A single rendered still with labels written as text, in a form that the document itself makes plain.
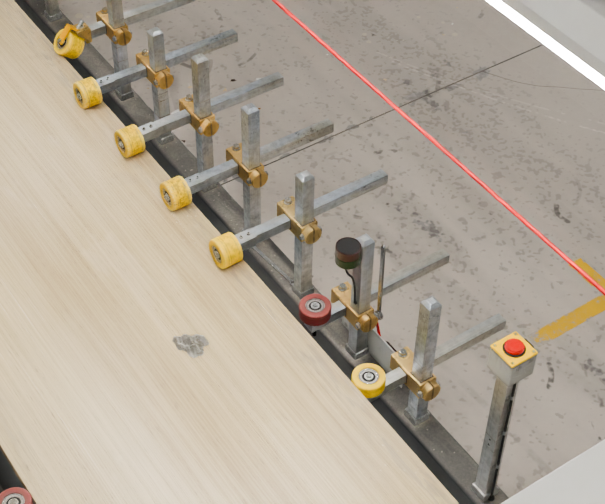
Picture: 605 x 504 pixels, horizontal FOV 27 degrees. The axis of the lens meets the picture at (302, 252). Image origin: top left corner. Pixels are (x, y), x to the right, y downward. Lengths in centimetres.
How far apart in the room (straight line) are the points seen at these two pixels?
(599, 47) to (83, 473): 170
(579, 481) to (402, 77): 439
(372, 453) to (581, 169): 234
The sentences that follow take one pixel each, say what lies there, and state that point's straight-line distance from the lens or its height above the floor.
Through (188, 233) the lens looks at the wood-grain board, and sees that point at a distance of 325.
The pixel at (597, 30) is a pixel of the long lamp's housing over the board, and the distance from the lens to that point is 146.
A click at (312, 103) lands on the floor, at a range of 507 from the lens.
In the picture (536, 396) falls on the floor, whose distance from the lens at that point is 411.
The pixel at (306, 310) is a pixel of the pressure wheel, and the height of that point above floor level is 91.
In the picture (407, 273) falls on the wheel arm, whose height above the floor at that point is 86.
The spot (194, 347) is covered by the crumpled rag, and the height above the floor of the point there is 92.
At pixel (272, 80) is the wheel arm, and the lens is 362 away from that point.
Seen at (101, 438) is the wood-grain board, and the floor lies 90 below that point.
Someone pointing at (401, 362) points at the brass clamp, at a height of 87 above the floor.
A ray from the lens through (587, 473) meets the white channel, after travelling 91.
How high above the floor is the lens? 319
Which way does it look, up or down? 46 degrees down
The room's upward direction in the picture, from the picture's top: 1 degrees clockwise
